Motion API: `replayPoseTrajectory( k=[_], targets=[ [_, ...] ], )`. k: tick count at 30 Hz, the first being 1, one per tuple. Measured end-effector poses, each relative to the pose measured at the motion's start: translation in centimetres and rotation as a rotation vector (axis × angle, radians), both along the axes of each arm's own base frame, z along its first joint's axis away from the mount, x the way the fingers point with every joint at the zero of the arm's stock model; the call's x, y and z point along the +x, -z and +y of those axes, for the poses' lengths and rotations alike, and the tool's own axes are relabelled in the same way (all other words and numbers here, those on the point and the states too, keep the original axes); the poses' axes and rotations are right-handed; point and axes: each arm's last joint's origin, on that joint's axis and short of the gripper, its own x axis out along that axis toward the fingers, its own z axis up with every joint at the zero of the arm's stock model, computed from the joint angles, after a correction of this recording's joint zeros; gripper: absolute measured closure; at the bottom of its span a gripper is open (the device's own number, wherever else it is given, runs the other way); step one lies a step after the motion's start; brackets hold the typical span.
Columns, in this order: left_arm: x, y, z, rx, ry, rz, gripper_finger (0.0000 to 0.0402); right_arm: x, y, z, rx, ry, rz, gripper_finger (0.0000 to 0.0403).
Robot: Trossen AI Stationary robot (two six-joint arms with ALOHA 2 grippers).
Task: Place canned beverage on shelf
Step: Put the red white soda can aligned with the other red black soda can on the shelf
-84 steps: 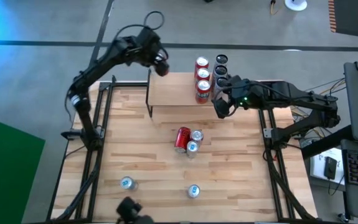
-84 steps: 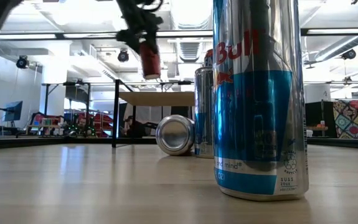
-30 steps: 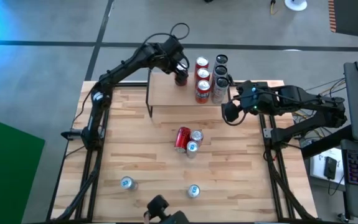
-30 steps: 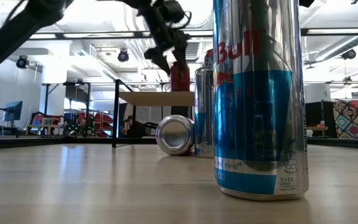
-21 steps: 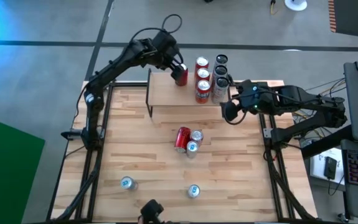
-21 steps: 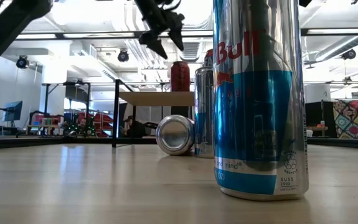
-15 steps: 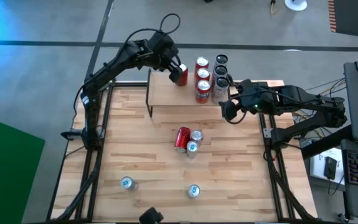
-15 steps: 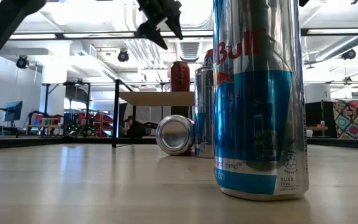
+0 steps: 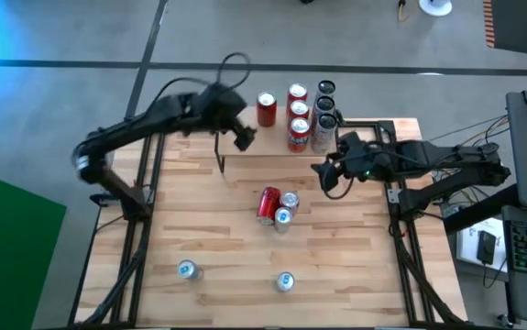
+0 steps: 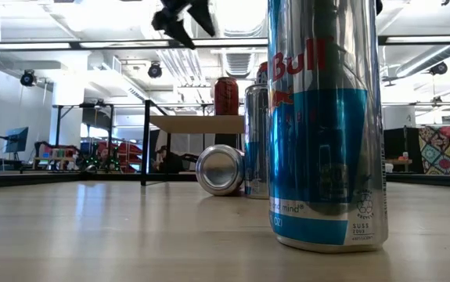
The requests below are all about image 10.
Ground person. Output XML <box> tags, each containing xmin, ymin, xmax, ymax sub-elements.
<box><xmin>152</xmin><ymin>145</ymin><xmax>185</xmax><ymax>174</ymax></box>

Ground colourful patchwork quilt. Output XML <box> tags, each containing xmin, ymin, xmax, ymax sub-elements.
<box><xmin>418</xmin><ymin>123</ymin><xmax>450</xmax><ymax>176</ymax></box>

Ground black cabinet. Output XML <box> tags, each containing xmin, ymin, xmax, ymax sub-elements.
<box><xmin>383</xmin><ymin>127</ymin><xmax>420</xmax><ymax>175</ymax></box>

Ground black aluminium table frame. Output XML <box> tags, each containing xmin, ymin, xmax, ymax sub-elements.
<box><xmin>0</xmin><ymin>171</ymin><xmax>450</xmax><ymax>190</ymax></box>

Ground red Coca-Cola can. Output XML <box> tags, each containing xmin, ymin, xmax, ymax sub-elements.
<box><xmin>213</xmin><ymin>76</ymin><xmax>240</xmax><ymax>117</ymax></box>
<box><xmin>195</xmin><ymin>143</ymin><xmax>246</xmax><ymax>197</ymax></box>

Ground red storage bins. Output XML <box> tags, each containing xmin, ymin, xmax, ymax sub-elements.
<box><xmin>95</xmin><ymin>140</ymin><xmax>144</xmax><ymax>174</ymax></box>

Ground black framed background table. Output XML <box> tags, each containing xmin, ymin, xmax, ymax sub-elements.
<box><xmin>51</xmin><ymin>102</ymin><xmax>115</xmax><ymax>173</ymax></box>

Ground silver air duct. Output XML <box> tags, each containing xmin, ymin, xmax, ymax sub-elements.
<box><xmin>394</xmin><ymin>43</ymin><xmax>450</xmax><ymax>78</ymax></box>

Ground black ceiling spotlight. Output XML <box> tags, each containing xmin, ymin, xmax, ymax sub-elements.
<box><xmin>429</xmin><ymin>61</ymin><xmax>448</xmax><ymax>77</ymax></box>
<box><xmin>20</xmin><ymin>69</ymin><xmax>38</xmax><ymax>88</ymax></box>
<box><xmin>147</xmin><ymin>62</ymin><xmax>164</xmax><ymax>79</ymax></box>

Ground wooden shelf black metal frame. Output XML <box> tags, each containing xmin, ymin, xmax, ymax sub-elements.
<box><xmin>140</xmin><ymin>99</ymin><xmax>246</xmax><ymax>187</ymax></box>

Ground black overhead light bar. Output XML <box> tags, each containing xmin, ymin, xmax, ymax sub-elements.
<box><xmin>0</xmin><ymin>35</ymin><xmax>450</xmax><ymax>51</ymax></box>

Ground computer monitor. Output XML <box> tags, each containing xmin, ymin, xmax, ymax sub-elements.
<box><xmin>4</xmin><ymin>126</ymin><xmax>30</xmax><ymax>154</ymax></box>

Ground blue silver Red Bull can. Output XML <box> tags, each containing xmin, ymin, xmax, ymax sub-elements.
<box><xmin>243</xmin><ymin>83</ymin><xmax>271</xmax><ymax>200</ymax></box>
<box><xmin>267</xmin><ymin>0</ymin><xmax>389</xmax><ymax>254</ymax></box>

